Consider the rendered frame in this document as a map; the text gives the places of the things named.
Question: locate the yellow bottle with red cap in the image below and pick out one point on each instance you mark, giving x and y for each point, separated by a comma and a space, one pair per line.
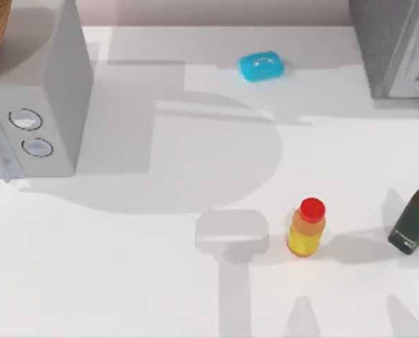
306, 229

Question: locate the blue soap bar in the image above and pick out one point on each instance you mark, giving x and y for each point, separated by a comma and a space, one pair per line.
261, 65

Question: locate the pale microwave oven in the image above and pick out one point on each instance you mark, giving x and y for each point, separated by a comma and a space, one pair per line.
54, 105

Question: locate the round microwave knob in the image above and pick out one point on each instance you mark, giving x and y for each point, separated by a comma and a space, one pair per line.
37, 147
25, 119

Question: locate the dark green bottle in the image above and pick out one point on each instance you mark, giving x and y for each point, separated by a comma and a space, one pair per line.
415, 220

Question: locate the grey cabinet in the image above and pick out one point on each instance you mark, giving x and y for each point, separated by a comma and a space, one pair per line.
388, 45

